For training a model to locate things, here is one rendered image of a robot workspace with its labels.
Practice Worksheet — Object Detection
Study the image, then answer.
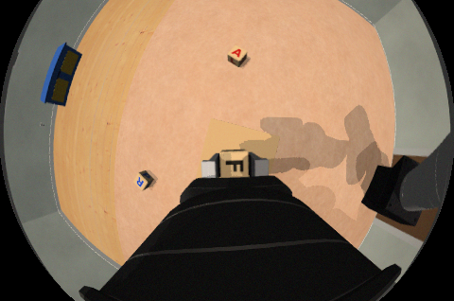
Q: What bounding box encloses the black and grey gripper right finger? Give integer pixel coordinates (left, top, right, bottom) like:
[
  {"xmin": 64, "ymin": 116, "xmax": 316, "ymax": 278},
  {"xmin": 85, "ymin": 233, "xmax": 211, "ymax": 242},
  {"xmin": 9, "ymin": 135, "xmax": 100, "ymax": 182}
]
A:
[{"xmin": 249, "ymin": 152, "xmax": 269, "ymax": 177}]

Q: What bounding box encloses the tan flat mat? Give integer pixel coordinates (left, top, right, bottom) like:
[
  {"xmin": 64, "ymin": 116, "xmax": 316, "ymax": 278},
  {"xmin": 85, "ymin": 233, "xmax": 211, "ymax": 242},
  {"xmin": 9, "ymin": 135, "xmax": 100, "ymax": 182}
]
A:
[{"xmin": 196, "ymin": 118, "xmax": 280, "ymax": 179}]

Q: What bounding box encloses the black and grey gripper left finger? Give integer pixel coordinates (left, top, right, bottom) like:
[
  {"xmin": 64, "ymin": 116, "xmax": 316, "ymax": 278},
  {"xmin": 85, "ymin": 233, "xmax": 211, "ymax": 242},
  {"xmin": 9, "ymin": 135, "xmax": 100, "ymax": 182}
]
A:
[{"xmin": 201, "ymin": 153, "xmax": 220, "ymax": 178}]

